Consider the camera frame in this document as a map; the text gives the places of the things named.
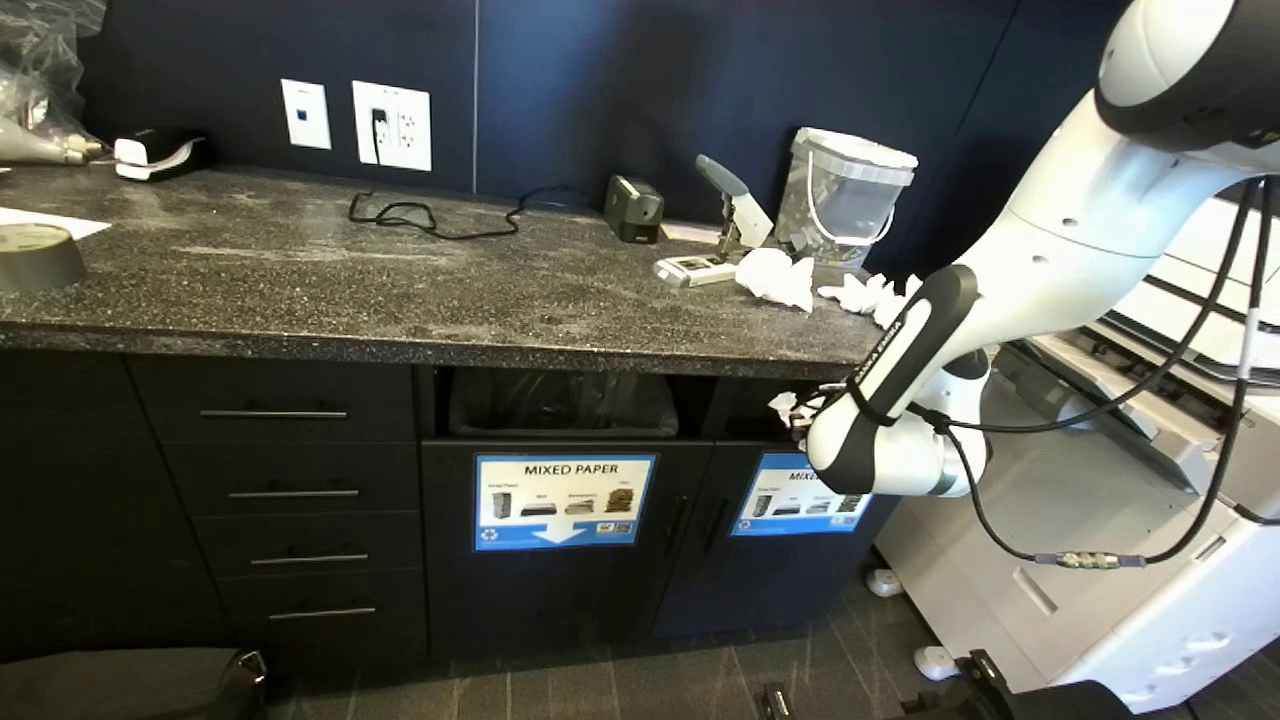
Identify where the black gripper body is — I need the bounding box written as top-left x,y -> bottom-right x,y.
769,383 -> 820,440

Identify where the white paper ball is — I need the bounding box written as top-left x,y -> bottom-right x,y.
732,243 -> 820,321
861,268 -> 929,323
817,272 -> 886,315

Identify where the black lined waste bin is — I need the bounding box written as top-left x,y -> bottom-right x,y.
701,375 -> 806,446
444,370 -> 684,440

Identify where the crumpled clear plastic bag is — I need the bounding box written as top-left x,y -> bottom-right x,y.
0,0 -> 111,171

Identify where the mixed paper sign up arrow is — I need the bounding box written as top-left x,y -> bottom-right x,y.
727,451 -> 876,546

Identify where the clear container white lid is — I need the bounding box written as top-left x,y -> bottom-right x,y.
773,126 -> 923,265

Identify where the mixed paper sign down arrow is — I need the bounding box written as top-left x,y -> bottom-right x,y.
474,451 -> 659,556

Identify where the large white office printer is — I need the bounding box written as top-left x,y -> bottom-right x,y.
873,158 -> 1280,716

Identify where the black stand base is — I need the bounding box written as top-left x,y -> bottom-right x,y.
899,648 -> 1136,720

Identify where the white power outlet plate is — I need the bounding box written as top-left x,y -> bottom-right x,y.
350,75 -> 436,176

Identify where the black counter cabinet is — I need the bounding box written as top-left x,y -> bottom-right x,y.
0,323 -> 992,671

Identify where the small grey container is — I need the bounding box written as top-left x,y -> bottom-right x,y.
0,217 -> 93,299

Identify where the white paper sheet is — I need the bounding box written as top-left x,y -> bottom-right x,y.
0,205 -> 118,251

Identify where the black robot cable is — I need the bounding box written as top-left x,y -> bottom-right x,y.
917,176 -> 1280,574

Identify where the black power cord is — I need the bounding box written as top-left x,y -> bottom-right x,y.
343,109 -> 619,248

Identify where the silver drawer handle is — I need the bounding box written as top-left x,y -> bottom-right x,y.
226,483 -> 364,503
196,403 -> 353,425
243,547 -> 375,574
259,605 -> 386,628

